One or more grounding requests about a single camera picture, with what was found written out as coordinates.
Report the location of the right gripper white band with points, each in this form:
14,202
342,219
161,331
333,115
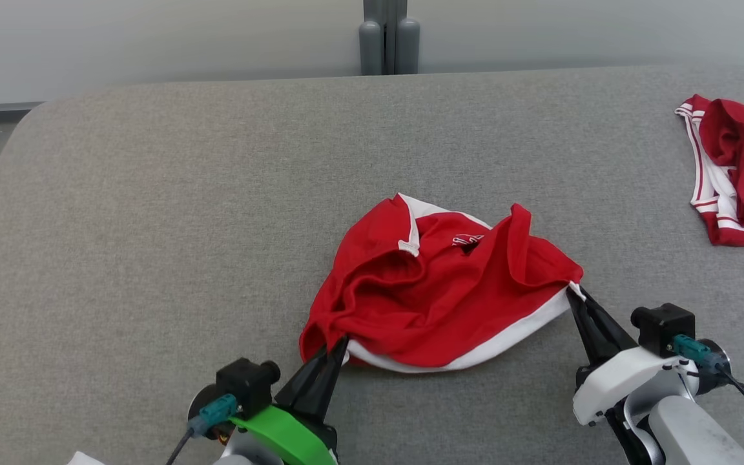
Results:
624,378

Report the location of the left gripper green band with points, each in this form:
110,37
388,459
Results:
281,436

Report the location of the red and white shorts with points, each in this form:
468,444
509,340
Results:
436,303

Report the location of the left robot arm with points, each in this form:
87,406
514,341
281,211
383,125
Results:
243,453

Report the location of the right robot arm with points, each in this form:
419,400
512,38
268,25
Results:
695,433

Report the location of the white paper tag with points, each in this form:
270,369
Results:
84,459

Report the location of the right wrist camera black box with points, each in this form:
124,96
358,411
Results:
662,326

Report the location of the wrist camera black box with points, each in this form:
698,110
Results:
246,387
662,326

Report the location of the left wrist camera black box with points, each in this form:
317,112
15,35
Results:
246,387

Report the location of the grey wall panel post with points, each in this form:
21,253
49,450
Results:
371,45
406,45

